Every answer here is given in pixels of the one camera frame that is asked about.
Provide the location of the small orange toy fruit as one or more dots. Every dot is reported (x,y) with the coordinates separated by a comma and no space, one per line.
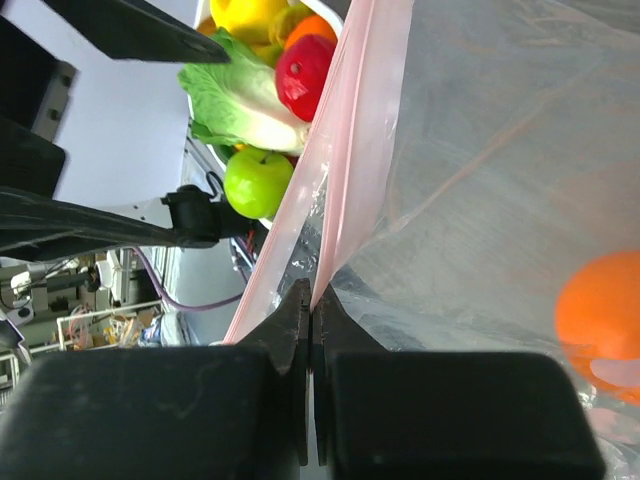
(311,25)

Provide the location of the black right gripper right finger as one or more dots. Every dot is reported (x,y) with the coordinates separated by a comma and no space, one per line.
(382,414)

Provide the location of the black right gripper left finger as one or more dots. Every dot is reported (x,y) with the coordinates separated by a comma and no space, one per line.
(223,412)

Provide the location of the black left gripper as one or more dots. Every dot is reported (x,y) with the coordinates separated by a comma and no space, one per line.
(35,89)

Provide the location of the green toy apple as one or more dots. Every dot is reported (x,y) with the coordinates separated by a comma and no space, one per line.
(255,182)

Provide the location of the green toy lettuce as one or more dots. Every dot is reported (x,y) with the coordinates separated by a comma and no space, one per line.
(237,103)

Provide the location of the clear zip top bag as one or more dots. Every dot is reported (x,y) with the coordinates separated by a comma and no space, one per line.
(469,159)

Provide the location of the yellow toy bell pepper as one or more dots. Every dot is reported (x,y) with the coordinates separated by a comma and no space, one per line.
(246,20)

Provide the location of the red toy apple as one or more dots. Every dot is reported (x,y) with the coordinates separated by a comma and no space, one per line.
(301,72)

